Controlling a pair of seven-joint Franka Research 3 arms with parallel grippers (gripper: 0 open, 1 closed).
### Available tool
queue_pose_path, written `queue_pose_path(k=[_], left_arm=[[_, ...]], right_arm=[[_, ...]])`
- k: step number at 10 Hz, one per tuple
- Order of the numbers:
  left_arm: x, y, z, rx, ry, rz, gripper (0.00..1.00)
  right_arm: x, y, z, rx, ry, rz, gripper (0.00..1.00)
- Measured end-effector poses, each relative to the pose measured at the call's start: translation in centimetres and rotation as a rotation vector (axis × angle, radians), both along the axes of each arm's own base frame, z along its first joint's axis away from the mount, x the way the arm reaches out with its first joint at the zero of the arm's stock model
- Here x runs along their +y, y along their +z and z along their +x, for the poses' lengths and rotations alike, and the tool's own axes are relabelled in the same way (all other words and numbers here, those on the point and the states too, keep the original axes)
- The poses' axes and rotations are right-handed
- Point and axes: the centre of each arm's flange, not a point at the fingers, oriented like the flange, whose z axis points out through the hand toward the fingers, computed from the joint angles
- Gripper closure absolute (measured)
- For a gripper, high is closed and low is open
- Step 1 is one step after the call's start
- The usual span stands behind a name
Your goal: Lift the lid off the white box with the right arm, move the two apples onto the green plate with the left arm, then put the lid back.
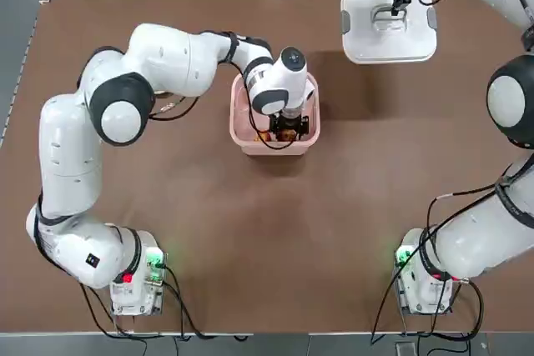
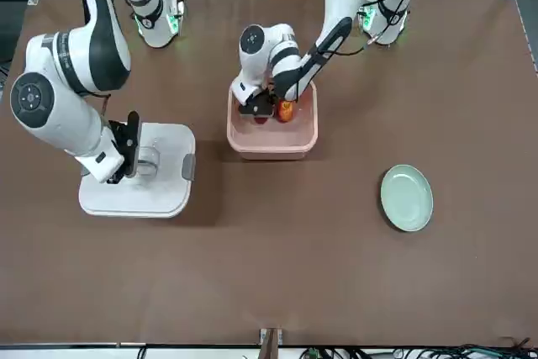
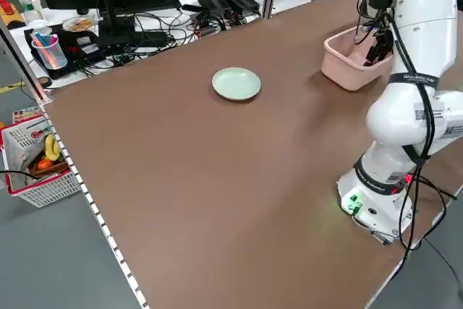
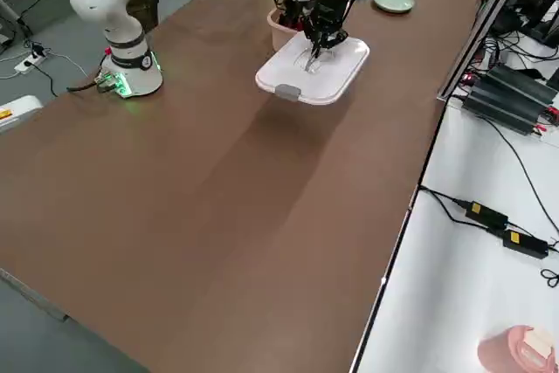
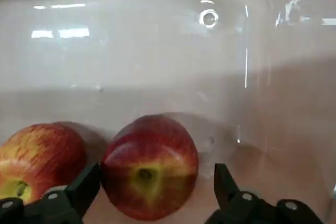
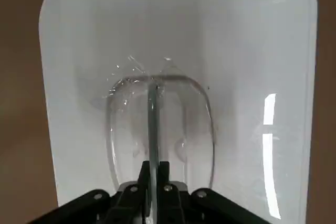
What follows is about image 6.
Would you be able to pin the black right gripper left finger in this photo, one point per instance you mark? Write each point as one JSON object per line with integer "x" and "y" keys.
{"x": 126, "y": 208}

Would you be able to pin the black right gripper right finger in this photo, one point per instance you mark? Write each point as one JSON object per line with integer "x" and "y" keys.
{"x": 178, "y": 208}

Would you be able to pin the white box lid grey clasps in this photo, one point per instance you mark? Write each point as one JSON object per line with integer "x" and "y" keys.
{"x": 183, "y": 37}

